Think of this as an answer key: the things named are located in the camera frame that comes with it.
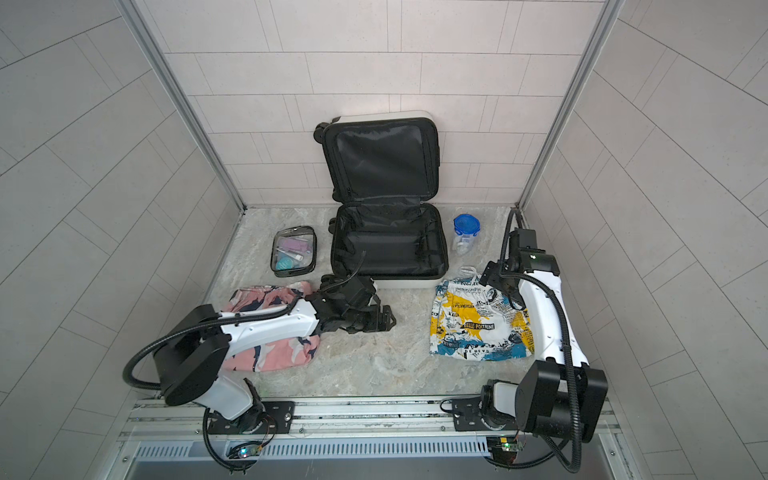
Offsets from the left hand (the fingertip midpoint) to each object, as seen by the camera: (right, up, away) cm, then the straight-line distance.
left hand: (395, 323), depth 82 cm
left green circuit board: (-32, -22, -18) cm, 43 cm away
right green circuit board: (+25, -24, -14) cm, 38 cm away
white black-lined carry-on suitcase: (-4, +45, +17) cm, 48 cm away
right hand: (+28, +11, -1) cm, 30 cm away
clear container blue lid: (+23, +27, +13) cm, 37 cm away
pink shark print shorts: (-32, -8, -2) cm, 33 cm away
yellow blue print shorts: (+23, -1, +5) cm, 23 cm away
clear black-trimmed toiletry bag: (-36, +18, +20) cm, 45 cm away
